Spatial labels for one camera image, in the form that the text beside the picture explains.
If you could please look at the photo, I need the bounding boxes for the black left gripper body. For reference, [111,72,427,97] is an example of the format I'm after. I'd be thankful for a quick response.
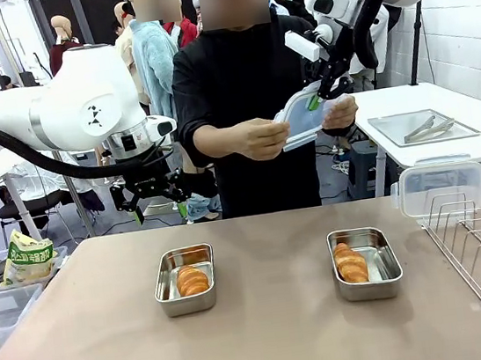
[120,151,177,202]

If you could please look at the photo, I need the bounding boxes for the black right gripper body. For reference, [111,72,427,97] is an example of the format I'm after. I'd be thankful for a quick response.
[302,40,355,88]

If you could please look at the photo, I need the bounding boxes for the clear plastic snap lid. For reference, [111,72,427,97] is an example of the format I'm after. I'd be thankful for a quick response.
[269,76,361,154]
[387,156,481,222]

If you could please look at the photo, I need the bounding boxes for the golden croissant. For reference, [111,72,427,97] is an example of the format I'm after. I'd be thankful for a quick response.
[332,239,370,287]
[174,261,212,299]

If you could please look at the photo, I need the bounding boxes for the rectangular stainless steel container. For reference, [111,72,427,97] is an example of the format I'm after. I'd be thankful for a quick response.
[325,223,406,306]
[149,241,222,320]

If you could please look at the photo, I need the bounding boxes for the person's right forearm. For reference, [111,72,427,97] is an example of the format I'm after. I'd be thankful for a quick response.
[191,120,247,161]

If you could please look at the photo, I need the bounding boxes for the person's left hand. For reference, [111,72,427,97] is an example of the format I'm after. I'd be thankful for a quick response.
[317,92,362,131]

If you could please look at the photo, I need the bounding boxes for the person's right hand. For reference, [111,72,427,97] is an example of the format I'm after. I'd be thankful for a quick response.
[230,114,295,165]

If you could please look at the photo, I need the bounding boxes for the silver pole stand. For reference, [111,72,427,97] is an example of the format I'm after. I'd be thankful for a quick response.
[52,146,98,240]

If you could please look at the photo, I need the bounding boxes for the flat metal tray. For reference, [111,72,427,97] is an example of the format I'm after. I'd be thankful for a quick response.
[368,103,481,152]

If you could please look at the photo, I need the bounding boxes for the mannequin in black coat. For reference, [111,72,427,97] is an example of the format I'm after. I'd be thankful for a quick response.
[270,0,319,39]

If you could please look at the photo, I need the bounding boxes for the person in black shirt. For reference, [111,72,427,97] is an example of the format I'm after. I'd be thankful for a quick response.
[163,14,343,224]

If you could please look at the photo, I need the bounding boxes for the tall black tripod stand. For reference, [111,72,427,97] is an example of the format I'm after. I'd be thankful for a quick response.
[398,0,434,87]

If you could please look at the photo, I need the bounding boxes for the grey plastic stool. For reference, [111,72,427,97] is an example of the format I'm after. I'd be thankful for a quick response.
[341,136,402,202]

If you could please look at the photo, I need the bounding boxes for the metal tongs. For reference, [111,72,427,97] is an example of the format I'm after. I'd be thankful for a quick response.
[400,112,458,144]

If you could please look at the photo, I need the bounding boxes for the black round chair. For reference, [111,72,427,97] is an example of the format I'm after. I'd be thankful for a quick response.
[0,178,76,240]

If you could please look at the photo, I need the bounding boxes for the mannequin in light blue fleece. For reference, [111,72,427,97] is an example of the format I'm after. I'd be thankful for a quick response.
[126,0,190,128]

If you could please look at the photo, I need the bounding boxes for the green and white snack bag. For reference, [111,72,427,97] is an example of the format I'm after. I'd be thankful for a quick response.
[0,224,62,289]

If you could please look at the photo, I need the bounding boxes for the mannequin in beige jacket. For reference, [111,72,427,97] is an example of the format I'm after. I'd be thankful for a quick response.
[108,1,148,108]

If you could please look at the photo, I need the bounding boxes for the mannequin in red jacket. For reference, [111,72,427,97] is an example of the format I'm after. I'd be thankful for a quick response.
[161,0,202,51]

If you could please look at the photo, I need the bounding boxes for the mannequin in maroon sweater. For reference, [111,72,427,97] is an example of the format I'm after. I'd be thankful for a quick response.
[44,11,91,77]

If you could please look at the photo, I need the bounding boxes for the clear plastic storage bin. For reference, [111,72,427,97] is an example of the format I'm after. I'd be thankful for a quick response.
[0,281,53,356]

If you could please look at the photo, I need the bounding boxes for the seated person in black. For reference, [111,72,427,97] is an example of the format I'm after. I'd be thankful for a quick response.
[0,74,20,92]

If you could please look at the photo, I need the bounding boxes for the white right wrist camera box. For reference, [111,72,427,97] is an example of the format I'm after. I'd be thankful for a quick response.
[282,26,323,62]

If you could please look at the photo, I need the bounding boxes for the black left arm cable sleeve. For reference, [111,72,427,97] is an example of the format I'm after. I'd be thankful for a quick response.
[0,100,127,193]

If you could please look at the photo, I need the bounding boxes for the metal wire rack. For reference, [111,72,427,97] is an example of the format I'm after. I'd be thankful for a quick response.
[418,188,481,320]

